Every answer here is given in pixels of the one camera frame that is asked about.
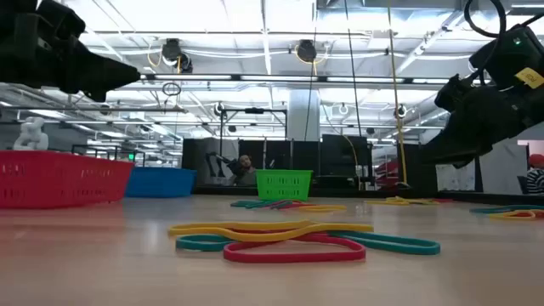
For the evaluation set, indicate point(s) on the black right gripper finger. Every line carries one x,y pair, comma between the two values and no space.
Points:
480,155
455,144

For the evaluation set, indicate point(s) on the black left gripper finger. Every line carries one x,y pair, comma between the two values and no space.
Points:
91,94
106,74

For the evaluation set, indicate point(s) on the red rubber band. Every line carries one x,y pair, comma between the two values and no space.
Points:
297,205
293,257
442,200
539,214

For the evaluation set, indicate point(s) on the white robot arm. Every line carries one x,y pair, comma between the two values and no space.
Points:
32,136

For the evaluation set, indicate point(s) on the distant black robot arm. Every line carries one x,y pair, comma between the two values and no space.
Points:
221,161

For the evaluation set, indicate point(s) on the white patterned cloth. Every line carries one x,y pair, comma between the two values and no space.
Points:
455,178

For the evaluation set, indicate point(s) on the yellow label sticker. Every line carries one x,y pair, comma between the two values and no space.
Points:
529,77

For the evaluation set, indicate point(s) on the black office chair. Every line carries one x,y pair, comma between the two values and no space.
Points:
522,185

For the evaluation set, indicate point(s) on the black partition panel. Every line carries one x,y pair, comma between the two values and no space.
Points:
410,170
276,155

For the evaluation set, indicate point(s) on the person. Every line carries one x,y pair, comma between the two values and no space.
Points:
536,180
245,172

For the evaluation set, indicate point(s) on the green exit sign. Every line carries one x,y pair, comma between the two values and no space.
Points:
131,156

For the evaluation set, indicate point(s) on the red bin rack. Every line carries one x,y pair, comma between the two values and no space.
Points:
387,174

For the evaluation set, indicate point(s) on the red plastic basket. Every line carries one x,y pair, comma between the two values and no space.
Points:
64,178

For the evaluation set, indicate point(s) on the blue plastic basket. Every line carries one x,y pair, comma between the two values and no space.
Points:
161,183

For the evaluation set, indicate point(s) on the black tall cabinet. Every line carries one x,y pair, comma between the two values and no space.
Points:
340,157

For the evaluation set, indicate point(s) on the dark partition panel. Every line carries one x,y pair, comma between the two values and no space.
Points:
195,161

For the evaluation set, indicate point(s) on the white building column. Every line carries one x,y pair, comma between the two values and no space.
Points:
304,115

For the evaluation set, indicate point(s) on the long ceiling light strip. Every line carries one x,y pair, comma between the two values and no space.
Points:
276,78

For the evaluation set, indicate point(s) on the green plastic basket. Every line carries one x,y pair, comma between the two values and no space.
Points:
284,185

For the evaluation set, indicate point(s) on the black metal rack frame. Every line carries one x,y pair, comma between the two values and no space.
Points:
106,147

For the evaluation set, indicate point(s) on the black aluminium table frame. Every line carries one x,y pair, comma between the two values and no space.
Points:
340,192

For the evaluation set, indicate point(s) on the black camera gantry frame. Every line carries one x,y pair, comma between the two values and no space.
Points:
254,110

